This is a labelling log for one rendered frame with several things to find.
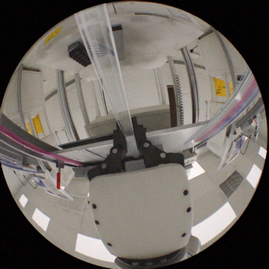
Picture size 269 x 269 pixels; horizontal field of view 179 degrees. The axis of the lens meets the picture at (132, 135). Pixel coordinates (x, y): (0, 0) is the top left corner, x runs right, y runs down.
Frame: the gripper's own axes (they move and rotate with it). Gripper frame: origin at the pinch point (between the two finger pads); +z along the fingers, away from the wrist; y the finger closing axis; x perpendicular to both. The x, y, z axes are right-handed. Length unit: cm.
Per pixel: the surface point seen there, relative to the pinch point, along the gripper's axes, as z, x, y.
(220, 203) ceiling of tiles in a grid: -122, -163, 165
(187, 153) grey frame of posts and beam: 7, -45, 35
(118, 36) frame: 29.4, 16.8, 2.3
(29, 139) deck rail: 3.6, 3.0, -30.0
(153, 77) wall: 173, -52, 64
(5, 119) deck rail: 2.5, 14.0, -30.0
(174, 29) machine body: 30.7, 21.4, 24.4
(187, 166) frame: -2, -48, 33
